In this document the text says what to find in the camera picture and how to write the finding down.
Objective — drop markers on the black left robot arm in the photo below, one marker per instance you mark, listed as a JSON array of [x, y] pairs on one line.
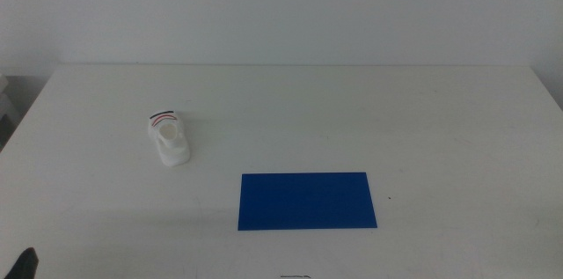
[[25, 266]]

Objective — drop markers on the blue rectangular mat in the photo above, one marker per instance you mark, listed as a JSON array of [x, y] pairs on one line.
[[306, 202]]

